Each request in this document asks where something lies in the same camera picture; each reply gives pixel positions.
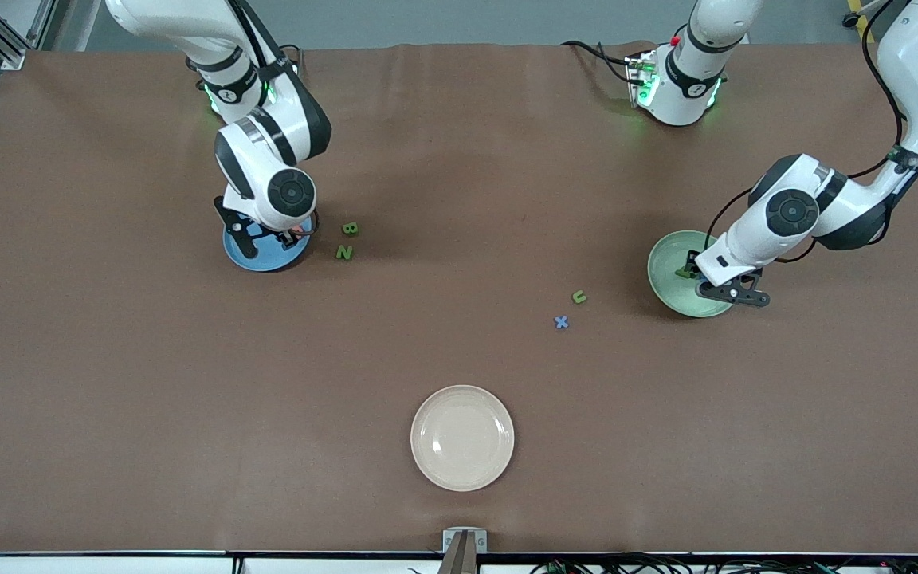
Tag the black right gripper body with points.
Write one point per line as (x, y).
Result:
(288, 238)

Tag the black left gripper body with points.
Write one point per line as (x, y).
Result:
(692, 267)

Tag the green foam letter N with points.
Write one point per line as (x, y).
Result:
(344, 252)

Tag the green foam letter B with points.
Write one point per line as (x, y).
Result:
(351, 229)

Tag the green foam letter u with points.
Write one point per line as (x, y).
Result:
(579, 297)

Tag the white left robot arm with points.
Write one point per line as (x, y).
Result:
(746, 239)

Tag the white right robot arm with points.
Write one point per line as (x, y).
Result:
(284, 127)

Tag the blue plate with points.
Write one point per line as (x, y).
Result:
(268, 259)

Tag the green plate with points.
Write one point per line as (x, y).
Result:
(666, 287)

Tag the metal base connector plate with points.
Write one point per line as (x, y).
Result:
(636, 76)

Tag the cream plate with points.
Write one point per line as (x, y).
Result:
(462, 438)

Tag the brown table cover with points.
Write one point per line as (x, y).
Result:
(459, 199)

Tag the black caster wheel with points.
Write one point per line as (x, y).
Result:
(850, 20)

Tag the aluminium frame profile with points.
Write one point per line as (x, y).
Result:
(9, 54)

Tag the grey metal camera bracket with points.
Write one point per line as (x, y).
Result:
(464, 542)

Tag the white table edge rail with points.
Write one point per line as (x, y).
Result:
(108, 566)

